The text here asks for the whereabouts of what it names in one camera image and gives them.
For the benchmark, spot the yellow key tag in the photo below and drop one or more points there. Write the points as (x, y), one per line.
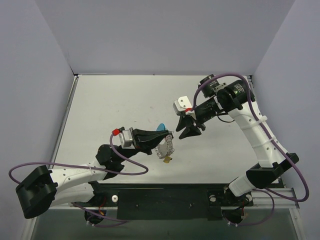
(167, 159)

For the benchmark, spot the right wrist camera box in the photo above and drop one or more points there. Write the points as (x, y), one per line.
(182, 106)

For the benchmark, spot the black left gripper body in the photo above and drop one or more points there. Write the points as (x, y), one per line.
(136, 138)

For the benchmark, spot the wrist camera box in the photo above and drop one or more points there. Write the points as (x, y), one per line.
(126, 137)
(182, 106)

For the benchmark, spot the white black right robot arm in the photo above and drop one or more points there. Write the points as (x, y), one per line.
(238, 101)

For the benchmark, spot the metal key organizer blue handle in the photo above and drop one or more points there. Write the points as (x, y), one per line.
(166, 147)

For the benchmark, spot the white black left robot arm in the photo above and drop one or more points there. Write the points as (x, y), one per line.
(51, 184)

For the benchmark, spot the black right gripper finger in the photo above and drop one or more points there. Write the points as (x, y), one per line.
(189, 131)
(184, 122)

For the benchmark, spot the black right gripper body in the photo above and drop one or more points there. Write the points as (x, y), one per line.
(192, 122)

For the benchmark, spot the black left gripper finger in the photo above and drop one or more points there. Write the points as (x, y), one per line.
(151, 135)
(148, 145)

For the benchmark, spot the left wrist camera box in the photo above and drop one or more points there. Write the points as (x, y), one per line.
(126, 137)

